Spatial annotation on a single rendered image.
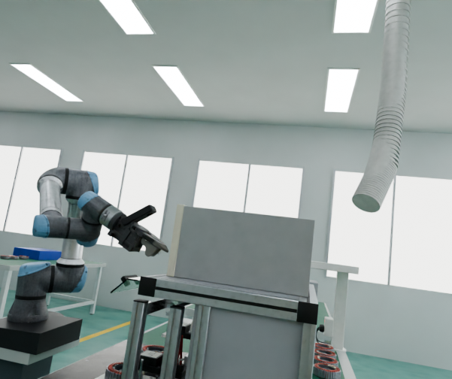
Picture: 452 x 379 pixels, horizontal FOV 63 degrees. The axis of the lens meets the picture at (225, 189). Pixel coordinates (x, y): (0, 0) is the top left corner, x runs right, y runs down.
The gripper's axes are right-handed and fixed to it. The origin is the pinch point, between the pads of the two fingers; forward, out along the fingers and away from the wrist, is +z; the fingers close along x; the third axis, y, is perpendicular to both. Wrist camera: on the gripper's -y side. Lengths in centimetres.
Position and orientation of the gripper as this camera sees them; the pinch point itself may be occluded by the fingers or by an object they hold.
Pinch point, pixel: (165, 247)
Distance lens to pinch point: 123.7
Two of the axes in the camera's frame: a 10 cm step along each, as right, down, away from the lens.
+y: -5.2, 8.5, -0.4
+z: 8.2, 4.9, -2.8
